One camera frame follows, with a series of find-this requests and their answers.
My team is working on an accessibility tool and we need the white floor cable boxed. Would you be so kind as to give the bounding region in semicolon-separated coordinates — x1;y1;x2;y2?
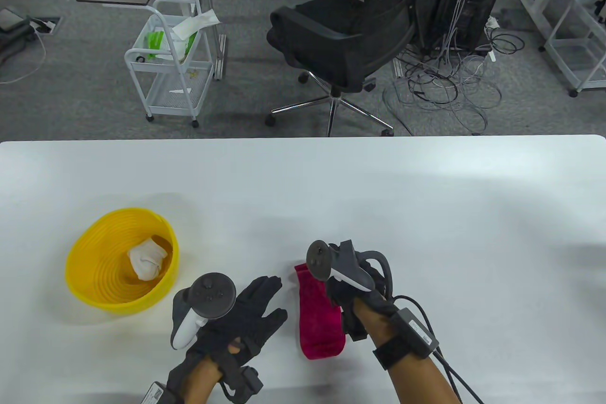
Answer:
0;30;47;85

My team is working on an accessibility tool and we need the white metal rack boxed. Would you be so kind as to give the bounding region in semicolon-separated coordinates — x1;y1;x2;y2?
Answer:
544;0;606;98

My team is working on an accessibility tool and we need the person's left hand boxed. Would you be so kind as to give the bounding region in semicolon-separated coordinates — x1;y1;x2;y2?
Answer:
182;276;288;368

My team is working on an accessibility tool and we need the black equipment pile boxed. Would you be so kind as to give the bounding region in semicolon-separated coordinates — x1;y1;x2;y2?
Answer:
0;6;37;68

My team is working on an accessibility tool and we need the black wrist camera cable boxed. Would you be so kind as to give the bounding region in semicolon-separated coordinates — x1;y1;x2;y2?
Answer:
393;295;484;404

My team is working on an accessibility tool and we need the white paper sheet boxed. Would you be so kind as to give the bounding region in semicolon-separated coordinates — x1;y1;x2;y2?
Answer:
171;10;221;40

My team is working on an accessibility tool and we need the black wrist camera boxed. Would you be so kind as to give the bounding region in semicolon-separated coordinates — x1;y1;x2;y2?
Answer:
391;308;440;358
142;380;179;404

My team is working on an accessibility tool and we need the tangle of floor cables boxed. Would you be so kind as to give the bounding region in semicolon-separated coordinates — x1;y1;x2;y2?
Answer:
383;16;526;135

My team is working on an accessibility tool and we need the grey white right hand controller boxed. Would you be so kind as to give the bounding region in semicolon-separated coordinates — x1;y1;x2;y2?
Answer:
306;239;393;298

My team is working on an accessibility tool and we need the person's left forearm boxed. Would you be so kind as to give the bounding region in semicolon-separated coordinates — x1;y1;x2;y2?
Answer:
182;357;223;404

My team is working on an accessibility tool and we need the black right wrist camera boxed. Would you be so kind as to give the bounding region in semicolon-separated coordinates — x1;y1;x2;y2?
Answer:
391;308;440;358

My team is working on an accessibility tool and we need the green packet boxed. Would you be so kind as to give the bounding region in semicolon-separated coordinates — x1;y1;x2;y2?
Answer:
144;31;166;60

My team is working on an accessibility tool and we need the white desk leg frame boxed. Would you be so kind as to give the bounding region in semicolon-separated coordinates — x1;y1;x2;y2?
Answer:
516;0;584;52

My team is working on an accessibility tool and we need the black office chair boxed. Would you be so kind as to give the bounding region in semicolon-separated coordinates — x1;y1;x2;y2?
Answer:
265;0;443;137

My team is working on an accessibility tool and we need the floor outlet box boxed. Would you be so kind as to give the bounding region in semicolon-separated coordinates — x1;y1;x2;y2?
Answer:
29;17;61;35

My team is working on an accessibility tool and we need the person's right forearm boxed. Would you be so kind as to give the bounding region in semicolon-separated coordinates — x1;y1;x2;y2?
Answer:
355;302;462;404

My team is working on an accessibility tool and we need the white sock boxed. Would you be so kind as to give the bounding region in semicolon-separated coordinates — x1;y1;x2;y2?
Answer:
127;238;172;281
142;238;172;265

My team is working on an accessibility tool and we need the white wire rolling cart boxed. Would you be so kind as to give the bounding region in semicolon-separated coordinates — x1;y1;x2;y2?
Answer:
124;0;214;128

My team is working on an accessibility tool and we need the black right wristband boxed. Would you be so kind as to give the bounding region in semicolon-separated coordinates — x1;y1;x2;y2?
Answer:
373;338;427;370

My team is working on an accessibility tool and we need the yellow ribbed basket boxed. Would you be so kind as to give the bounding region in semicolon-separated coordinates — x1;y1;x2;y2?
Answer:
64;207;180;314

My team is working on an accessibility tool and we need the person's right hand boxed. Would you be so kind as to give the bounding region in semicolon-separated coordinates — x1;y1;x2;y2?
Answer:
327;278;399;343

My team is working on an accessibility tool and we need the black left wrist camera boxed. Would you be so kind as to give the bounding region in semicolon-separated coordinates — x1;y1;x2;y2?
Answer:
142;380;179;404

